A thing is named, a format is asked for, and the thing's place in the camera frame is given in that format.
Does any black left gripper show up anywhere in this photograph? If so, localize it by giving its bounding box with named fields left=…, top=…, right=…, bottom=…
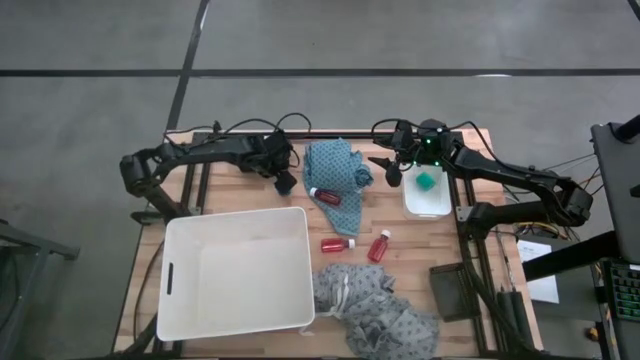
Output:
left=257, top=130, right=299, bottom=197

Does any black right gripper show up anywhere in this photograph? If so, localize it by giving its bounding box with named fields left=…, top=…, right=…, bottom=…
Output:
left=368, top=118, right=454, bottom=188

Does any red medicine bottle white cap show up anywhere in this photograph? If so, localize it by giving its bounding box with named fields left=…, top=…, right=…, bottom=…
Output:
left=367, top=229, right=392, bottom=265
left=320, top=237, right=357, bottom=254
left=308, top=187, right=344, bottom=208

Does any teal star-patterned gown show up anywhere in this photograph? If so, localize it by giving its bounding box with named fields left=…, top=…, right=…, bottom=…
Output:
left=302, top=138, right=375, bottom=238

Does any small white plastic bin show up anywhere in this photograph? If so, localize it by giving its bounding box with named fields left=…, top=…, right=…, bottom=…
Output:
left=402, top=158, right=454, bottom=221

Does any grey striped patterned gown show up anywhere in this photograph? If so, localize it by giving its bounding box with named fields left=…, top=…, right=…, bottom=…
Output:
left=298, top=263, right=441, bottom=360

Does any white woven plastic basket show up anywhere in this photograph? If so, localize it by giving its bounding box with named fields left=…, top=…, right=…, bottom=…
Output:
left=156, top=206, right=316, bottom=343

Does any dark grey shallow tray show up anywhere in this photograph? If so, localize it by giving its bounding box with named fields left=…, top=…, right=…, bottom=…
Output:
left=428, top=262, right=482, bottom=323

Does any black cylindrical tool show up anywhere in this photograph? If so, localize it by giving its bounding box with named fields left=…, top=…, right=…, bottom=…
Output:
left=496, top=292, right=514, bottom=341
left=510, top=290, right=531, bottom=344

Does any black stand beam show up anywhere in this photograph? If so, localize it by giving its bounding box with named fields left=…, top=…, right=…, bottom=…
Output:
left=522, top=229, right=621, bottom=282

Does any white paper sheet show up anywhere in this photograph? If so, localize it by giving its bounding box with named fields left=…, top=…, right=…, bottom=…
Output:
left=517, top=238, right=560, bottom=305

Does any dark grey monitor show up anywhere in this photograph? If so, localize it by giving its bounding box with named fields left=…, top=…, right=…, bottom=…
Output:
left=590, top=121, right=640, bottom=265

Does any grey metal stand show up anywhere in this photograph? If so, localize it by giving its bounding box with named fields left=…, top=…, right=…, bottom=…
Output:
left=0, top=218, right=81, bottom=360

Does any backlit black keyboard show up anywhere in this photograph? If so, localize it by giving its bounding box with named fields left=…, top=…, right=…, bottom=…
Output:
left=602, top=258, right=640, bottom=324

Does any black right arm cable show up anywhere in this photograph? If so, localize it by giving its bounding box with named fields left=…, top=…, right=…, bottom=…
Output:
left=370, top=118, right=501, bottom=166

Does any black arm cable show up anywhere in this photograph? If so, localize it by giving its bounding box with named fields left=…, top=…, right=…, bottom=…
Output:
left=164, top=112, right=312, bottom=151
left=370, top=118, right=501, bottom=166

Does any black aluminium table frame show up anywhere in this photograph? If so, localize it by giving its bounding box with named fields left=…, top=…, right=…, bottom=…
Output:
left=114, top=130, right=541, bottom=360

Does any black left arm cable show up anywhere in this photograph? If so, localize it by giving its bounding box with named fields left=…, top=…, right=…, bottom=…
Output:
left=164, top=112, right=312, bottom=151

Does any yellow cable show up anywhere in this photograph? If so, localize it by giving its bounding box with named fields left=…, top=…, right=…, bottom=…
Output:
left=514, top=167, right=604, bottom=239

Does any thin grey cable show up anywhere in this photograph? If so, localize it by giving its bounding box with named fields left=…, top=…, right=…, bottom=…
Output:
left=542, top=152, right=596, bottom=172

